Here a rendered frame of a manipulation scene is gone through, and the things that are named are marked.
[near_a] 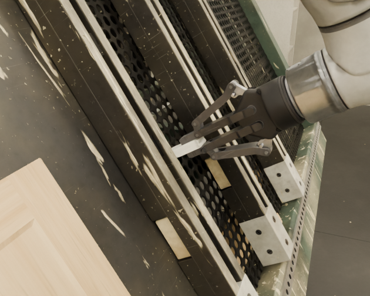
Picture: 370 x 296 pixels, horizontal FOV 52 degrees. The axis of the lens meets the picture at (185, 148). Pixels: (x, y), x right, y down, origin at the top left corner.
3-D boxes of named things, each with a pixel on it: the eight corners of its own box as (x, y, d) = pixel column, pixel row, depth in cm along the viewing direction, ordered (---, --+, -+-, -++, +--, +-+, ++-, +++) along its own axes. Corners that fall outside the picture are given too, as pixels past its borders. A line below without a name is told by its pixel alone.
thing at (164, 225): (178, 260, 66) (192, 256, 64) (154, 221, 64) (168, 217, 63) (184, 249, 68) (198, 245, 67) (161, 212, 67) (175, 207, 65)
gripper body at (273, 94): (311, 114, 59) (258, 137, 63) (286, 65, 57) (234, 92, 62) (306, 131, 52) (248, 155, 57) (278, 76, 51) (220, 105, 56)
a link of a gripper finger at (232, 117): (256, 114, 56) (252, 106, 56) (194, 141, 62) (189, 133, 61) (261, 107, 59) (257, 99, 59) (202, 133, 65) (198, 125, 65)
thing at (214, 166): (220, 189, 88) (231, 185, 86) (203, 160, 86) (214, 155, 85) (224, 184, 90) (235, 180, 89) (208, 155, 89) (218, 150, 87)
